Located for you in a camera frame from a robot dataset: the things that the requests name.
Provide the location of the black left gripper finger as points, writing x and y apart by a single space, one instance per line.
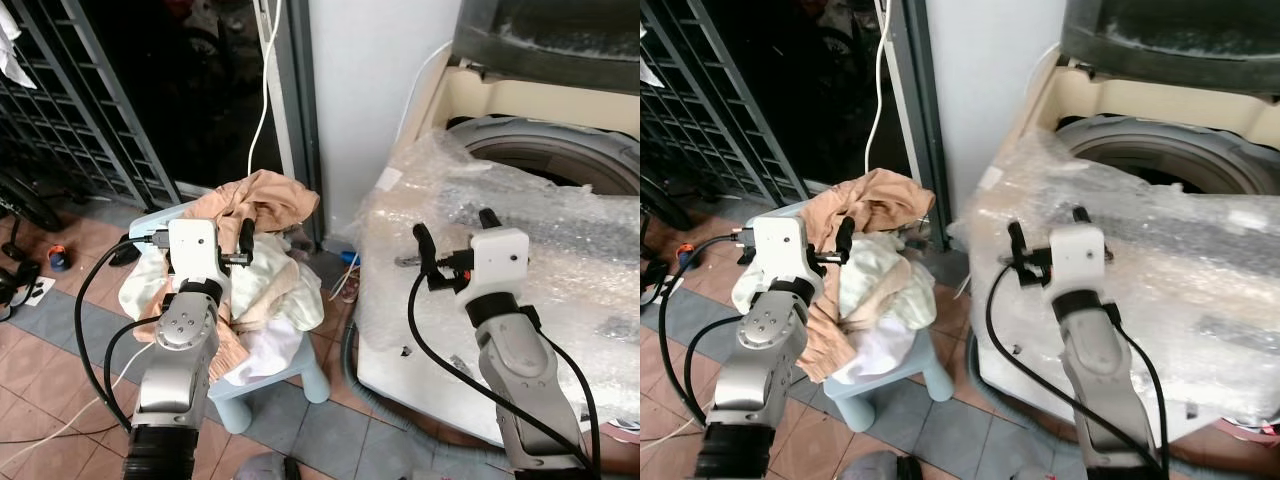
846 240
247 240

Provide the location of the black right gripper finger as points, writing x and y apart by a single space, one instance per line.
490 220
426 250
1017 245
1081 217

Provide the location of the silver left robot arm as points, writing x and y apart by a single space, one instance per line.
170 370
755 360

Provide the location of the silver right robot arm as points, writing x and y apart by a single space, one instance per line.
520 380
1100 380

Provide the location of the beige top-loading washing machine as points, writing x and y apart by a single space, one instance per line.
1120 100
520 100

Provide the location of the tan brown garment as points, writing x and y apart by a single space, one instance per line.
270 195
880 195

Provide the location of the peach garment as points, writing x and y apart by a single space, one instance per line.
825 345
228 350

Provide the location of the white garment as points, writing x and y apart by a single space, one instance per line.
270 352
885 352

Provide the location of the clear bubble wrap sheet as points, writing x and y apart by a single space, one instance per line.
580 280
1190 280

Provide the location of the light blue plastic stool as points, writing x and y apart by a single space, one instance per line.
890 385
275 385

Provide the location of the small orange blue object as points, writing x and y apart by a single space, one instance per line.
58 260
686 258

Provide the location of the black bicycle wheel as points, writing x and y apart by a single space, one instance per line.
30 205
658 205

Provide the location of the grey metal grille gate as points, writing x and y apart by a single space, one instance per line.
720 110
80 120

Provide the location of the dark grey washer lid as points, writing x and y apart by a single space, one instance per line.
1160 30
550 30

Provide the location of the white hanging cloth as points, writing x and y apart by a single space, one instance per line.
648 72
12 55

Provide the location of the black shoe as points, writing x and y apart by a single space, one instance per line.
15 290

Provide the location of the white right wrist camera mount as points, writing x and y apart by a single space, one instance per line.
500 260
1078 258

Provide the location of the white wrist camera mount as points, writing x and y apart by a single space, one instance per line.
1078 258
778 250
500 260
192 250

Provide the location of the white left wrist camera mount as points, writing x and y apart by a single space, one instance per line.
778 250
192 250

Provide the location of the grey door frame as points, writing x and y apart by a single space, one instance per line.
298 110
918 110

